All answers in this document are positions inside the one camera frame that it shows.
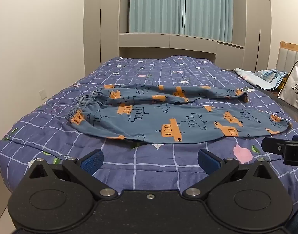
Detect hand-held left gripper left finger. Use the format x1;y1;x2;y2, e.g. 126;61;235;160
21;149;119;201

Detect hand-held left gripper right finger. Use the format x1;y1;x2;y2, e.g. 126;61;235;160
182;149;277;201

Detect blue pants with orange cars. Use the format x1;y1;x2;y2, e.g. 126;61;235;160
65;83;293;144

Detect white shopping bag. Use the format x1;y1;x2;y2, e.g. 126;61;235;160
278;56;298;114

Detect light blue crumpled cloth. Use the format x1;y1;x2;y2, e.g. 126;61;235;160
233;68;289;91

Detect wooden padded headboard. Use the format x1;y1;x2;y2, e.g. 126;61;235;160
276;41;298;72

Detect blue checked flower blanket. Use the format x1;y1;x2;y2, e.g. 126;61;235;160
0;56;298;215

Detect beige window bench cabinet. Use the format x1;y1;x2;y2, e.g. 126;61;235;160
118;32;245;64

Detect beige tall wardrobe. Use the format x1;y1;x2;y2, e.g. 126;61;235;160
84;0;130;67
231;0;273;70

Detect teal curtain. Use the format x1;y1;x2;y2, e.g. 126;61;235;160
184;0;234;43
129;0;186;35

